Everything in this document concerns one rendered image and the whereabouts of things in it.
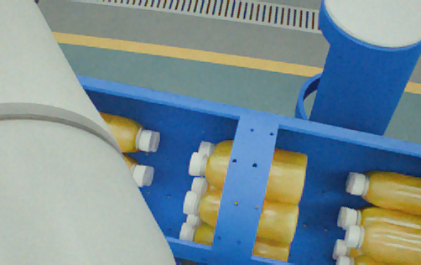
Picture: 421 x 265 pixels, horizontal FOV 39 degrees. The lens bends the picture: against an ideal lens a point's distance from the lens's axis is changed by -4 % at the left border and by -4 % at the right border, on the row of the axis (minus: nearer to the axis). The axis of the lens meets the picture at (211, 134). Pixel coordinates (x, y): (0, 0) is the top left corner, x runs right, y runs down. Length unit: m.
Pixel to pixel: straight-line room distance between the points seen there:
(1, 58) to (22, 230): 0.09
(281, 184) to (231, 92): 1.63
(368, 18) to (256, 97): 1.19
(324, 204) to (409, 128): 1.48
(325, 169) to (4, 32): 1.00
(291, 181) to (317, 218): 0.23
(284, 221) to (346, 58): 0.60
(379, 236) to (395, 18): 0.65
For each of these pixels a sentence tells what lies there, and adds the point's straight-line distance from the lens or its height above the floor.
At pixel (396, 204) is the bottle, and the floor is 1.11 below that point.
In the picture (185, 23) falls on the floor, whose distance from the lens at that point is 2.87.
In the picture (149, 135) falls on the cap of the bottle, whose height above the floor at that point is 1.12.
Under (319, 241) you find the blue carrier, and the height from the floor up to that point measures 0.96.
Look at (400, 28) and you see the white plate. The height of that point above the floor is 1.04.
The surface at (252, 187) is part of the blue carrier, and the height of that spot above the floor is 1.22.
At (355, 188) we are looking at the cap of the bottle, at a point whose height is 1.11.
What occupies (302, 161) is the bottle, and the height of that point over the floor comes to 1.14.
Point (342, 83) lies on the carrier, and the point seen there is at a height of 0.87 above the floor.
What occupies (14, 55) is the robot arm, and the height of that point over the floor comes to 1.86.
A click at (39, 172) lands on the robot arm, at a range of 0.18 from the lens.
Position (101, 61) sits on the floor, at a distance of 2.73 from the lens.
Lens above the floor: 2.03
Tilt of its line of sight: 55 degrees down
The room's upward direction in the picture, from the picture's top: 4 degrees clockwise
